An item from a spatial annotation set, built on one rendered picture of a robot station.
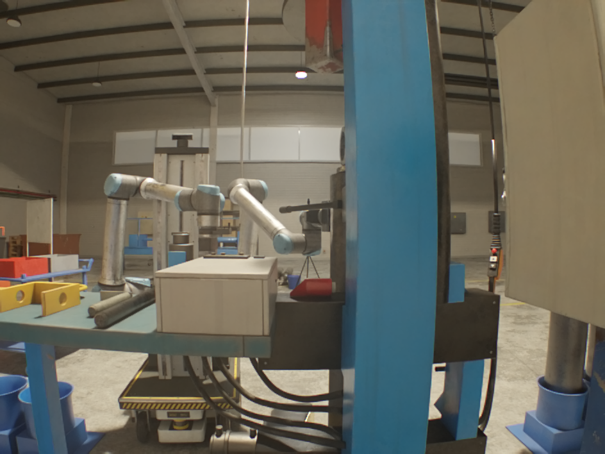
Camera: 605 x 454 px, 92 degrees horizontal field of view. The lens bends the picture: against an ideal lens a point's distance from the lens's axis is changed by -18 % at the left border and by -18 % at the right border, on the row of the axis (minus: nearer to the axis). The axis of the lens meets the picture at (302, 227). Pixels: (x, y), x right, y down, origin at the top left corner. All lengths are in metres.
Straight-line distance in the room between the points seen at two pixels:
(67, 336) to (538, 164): 0.92
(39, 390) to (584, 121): 1.33
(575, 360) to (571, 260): 1.88
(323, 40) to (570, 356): 2.00
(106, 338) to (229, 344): 0.27
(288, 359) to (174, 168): 1.57
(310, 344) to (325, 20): 1.02
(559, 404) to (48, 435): 2.34
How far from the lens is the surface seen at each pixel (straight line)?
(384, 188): 0.76
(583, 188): 0.44
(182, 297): 0.75
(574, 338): 2.27
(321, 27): 1.26
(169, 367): 2.40
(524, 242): 0.52
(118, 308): 0.89
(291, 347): 1.01
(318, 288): 1.02
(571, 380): 2.35
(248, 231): 2.03
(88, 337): 0.86
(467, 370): 1.17
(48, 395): 1.23
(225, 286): 0.72
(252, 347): 0.74
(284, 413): 1.53
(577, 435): 2.50
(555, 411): 2.39
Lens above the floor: 1.28
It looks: level
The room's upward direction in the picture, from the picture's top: straight up
